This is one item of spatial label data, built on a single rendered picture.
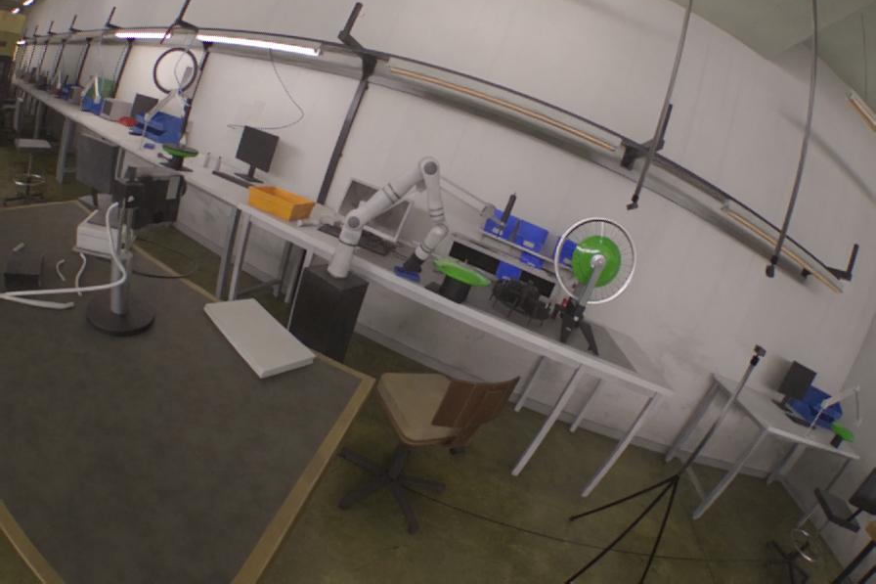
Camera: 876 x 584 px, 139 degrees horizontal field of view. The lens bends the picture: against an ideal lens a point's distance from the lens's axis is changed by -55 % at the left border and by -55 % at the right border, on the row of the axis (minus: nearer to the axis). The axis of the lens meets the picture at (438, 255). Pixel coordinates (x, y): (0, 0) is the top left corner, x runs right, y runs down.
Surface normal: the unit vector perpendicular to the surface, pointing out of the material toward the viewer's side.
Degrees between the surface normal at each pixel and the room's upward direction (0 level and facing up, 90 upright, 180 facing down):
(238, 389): 0
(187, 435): 0
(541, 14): 90
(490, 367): 90
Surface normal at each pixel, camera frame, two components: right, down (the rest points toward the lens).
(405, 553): 0.36, -0.91
